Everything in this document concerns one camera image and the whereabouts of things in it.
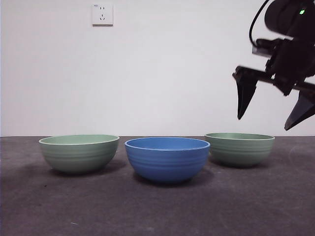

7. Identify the green ribbed bowl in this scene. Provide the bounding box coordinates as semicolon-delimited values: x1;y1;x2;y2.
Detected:
204;132;276;168
38;134;121;175

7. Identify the blue ribbed bowl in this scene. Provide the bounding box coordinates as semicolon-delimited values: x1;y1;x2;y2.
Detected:
124;137;211;184

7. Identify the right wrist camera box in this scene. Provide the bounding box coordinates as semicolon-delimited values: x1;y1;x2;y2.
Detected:
252;38;275;57

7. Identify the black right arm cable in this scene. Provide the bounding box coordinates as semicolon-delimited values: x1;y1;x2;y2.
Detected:
248;0;271;47

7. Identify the white wall socket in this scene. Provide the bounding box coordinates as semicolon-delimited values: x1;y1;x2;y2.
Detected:
92;3;114;27

